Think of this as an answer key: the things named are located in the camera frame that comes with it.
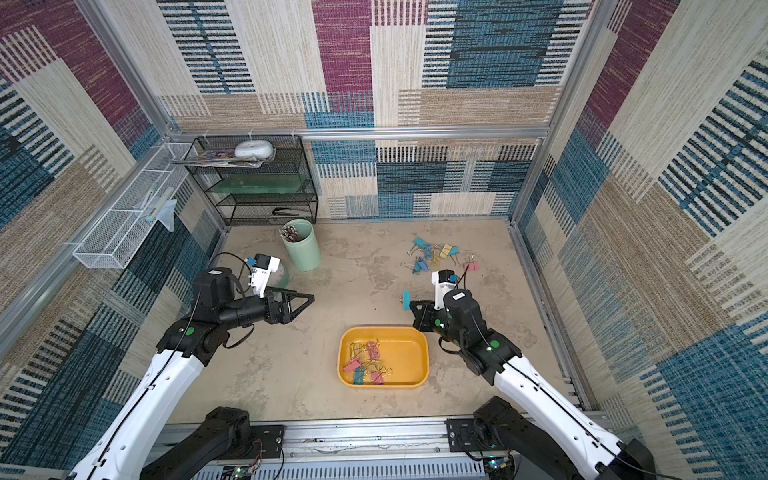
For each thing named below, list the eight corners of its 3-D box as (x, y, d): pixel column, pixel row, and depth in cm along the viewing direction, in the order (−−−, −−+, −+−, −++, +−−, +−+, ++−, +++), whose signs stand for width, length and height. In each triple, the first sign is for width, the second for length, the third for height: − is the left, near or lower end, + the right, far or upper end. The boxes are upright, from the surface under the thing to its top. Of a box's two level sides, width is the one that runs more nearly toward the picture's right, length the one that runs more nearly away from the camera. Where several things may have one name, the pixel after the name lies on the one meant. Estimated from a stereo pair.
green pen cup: (293, 272, 108) (279, 237, 94) (299, 247, 116) (286, 212, 101) (319, 271, 108) (308, 237, 94) (323, 247, 116) (314, 212, 101)
